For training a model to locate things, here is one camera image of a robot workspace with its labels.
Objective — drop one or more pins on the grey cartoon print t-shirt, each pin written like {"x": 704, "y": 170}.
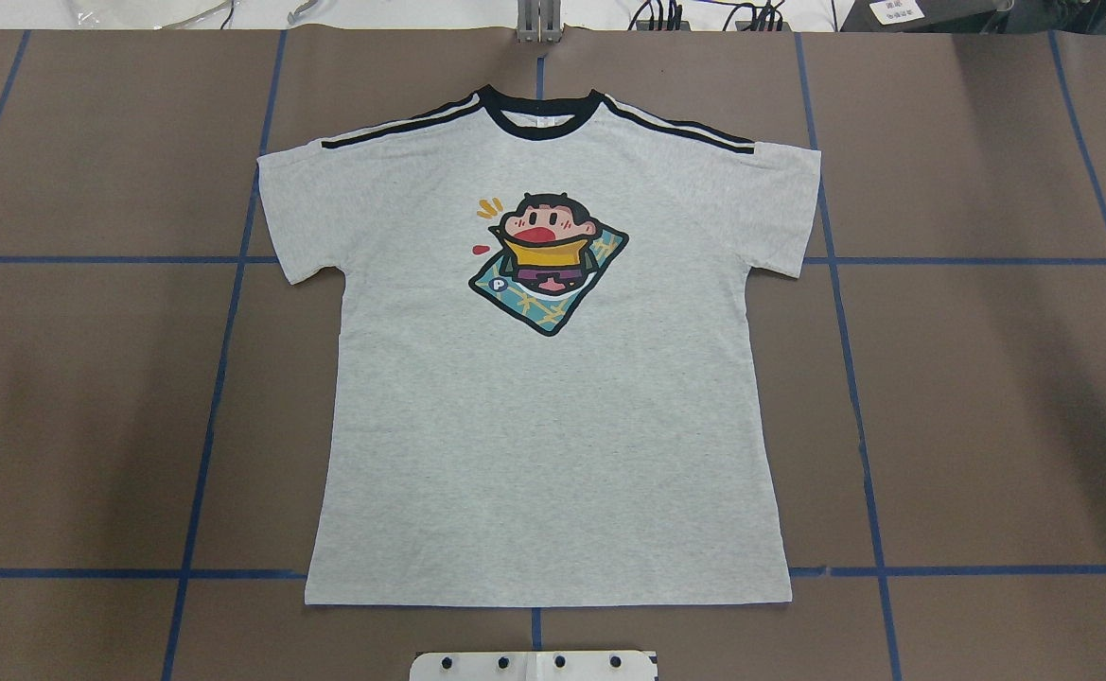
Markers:
{"x": 545, "y": 392}

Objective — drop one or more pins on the aluminium frame post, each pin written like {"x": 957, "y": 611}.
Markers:
{"x": 539, "y": 21}

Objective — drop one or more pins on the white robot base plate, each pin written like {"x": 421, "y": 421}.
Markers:
{"x": 537, "y": 665}

